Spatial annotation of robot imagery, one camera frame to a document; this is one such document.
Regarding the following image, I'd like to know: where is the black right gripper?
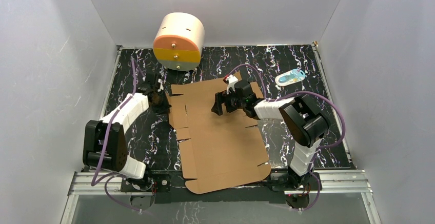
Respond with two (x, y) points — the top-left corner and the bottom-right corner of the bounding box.
(211, 89), (246, 116)

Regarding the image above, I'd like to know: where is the brown cardboard box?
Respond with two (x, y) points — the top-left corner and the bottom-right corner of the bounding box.
(168, 78), (271, 194)

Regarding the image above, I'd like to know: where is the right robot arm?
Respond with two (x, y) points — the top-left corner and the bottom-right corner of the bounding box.
(211, 78), (330, 190)

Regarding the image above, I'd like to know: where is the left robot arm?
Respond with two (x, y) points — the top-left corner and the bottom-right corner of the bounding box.
(82, 73), (170, 191)

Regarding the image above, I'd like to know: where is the round pastel drawer cabinet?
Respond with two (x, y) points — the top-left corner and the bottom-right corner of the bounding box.
(152, 12), (205, 71)

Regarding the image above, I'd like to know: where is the blue white packaged item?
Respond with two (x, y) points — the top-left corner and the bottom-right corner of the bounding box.
(275, 69), (306, 87)

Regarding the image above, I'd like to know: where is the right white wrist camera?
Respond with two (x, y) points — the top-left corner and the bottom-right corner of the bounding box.
(223, 74), (239, 94)

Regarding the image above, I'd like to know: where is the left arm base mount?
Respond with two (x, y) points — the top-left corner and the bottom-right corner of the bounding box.
(121, 172), (171, 210)

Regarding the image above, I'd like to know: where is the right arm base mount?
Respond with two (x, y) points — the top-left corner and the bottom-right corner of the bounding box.
(264, 167), (323, 212)

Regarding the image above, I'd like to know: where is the aluminium front rail frame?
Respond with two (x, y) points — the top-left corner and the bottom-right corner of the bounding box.
(61, 166), (381, 223)

